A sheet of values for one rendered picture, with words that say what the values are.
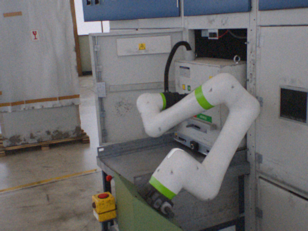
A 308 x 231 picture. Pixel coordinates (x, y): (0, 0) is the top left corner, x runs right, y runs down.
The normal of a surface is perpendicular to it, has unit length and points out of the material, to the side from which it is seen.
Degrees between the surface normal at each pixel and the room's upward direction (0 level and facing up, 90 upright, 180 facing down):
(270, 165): 90
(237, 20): 90
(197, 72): 90
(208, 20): 90
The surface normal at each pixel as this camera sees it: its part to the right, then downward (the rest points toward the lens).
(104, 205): 0.45, 0.19
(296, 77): -0.89, 0.15
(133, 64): 0.15, 0.22
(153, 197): -0.64, -0.71
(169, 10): -0.56, 0.22
